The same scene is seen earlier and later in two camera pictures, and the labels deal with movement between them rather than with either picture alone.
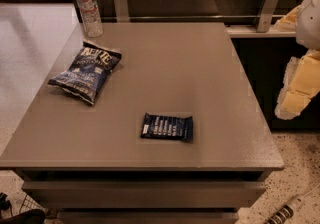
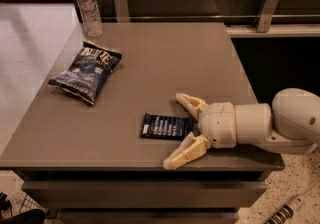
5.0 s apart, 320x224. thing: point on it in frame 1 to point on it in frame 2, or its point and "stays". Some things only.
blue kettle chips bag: (82, 79) stays
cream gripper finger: (301, 83) to (193, 147)
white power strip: (286, 211) stays
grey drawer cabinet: (88, 163) stays
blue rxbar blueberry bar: (168, 127) stays
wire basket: (23, 203) stays
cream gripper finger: (288, 22) to (193, 105)
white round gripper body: (309, 21) to (218, 124)
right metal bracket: (270, 3) stays
